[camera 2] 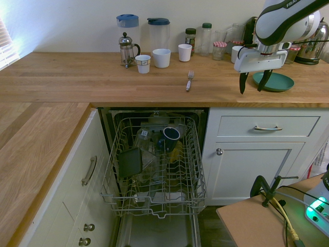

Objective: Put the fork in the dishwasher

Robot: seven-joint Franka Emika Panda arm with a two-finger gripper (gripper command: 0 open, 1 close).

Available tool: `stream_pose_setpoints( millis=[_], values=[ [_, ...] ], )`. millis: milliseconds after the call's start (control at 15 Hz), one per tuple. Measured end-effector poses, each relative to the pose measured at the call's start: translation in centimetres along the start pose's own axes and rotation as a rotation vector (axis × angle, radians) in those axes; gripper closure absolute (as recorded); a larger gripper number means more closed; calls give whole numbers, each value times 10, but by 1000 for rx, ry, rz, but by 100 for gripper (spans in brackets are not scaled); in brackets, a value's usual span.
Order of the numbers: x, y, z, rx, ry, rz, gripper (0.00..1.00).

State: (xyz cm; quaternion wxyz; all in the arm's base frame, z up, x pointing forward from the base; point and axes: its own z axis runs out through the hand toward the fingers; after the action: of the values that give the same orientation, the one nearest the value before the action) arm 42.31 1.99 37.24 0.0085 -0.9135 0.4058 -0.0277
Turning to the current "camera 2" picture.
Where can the white window blind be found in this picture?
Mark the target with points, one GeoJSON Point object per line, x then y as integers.
{"type": "Point", "coordinates": [6, 49]}

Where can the dark blue mug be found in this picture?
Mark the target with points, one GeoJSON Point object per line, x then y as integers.
{"type": "Point", "coordinates": [170, 140]}

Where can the dark spice jar green lid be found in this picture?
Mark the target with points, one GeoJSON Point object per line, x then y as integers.
{"type": "Point", "coordinates": [190, 38]}

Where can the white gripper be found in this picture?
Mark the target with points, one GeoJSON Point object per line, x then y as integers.
{"type": "Point", "coordinates": [259, 61]}

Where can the yellow item in rack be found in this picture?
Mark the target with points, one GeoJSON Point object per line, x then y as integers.
{"type": "Point", "coordinates": [176, 153]}

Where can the clear pitcher dark blue lid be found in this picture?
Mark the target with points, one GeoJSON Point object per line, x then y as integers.
{"type": "Point", "coordinates": [158, 33]}

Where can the white cabinet drawer front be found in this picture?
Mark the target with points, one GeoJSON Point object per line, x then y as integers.
{"type": "Point", "coordinates": [267, 126]}

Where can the clear bottle green lid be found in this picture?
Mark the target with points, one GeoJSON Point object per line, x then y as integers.
{"type": "Point", "coordinates": [205, 39]}

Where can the tall empty glass jar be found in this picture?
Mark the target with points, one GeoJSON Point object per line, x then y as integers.
{"type": "Point", "coordinates": [238, 31]}

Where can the teal green plate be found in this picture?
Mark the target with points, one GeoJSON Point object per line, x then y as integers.
{"type": "Point", "coordinates": [278, 83]}

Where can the black upright device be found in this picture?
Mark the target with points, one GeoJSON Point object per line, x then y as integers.
{"type": "Point", "coordinates": [249, 31]}

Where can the white plastic bag red print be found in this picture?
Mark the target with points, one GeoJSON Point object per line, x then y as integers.
{"type": "Point", "coordinates": [320, 159]}

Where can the black metal clamp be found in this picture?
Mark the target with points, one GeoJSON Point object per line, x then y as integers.
{"type": "Point", "coordinates": [268, 189]}

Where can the white mug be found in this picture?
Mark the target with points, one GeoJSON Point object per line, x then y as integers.
{"type": "Point", "coordinates": [236, 55]}

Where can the clear glass with label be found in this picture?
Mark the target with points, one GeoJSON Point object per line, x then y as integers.
{"type": "Point", "coordinates": [144, 140]}

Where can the built-in dishwasher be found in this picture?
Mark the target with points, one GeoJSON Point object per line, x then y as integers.
{"type": "Point", "coordinates": [154, 229]}

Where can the small plain white cup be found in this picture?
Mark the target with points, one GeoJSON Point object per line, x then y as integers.
{"type": "Point", "coordinates": [184, 52]}

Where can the white cup with patterned band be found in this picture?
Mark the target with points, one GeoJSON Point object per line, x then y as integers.
{"type": "Point", "coordinates": [143, 64]}

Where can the white cabinet door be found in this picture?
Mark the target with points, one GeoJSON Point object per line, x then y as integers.
{"type": "Point", "coordinates": [250, 171]}

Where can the black square dish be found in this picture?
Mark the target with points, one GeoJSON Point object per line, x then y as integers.
{"type": "Point", "coordinates": [129, 162]}

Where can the glass French press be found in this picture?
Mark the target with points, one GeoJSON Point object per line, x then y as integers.
{"type": "Point", "coordinates": [126, 50]}

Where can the silver cabinet knob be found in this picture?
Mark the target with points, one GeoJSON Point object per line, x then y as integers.
{"type": "Point", "coordinates": [84, 241]}
{"type": "Point", "coordinates": [219, 151]}
{"type": "Point", "coordinates": [89, 227]}

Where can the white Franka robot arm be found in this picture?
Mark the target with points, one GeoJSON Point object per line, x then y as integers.
{"type": "Point", "coordinates": [272, 23]}

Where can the stainless steel electric kettle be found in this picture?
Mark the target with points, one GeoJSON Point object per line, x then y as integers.
{"type": "Point", "coordinates": [314, 46]}

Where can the wide white cup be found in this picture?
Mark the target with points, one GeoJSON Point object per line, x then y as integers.
{"type": "Point", "coordinates": [161, 58]}

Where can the clear pitcher light blue lid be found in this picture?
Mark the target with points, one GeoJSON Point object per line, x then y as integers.
{"type": "Point", "coordinates": [127, 28]}

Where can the clear drinking glass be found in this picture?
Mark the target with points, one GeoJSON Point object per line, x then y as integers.
{"type": "Point", "coordinates": [221, 36]}

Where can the glass jar red checkered lid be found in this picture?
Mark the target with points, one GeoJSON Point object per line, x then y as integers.
{"type": "Point", "coordinates": [293, 54]}
{"type": "Point", "coordinates": [219, 51]}
{"type": "Point", "coordinates": [235, 43]}

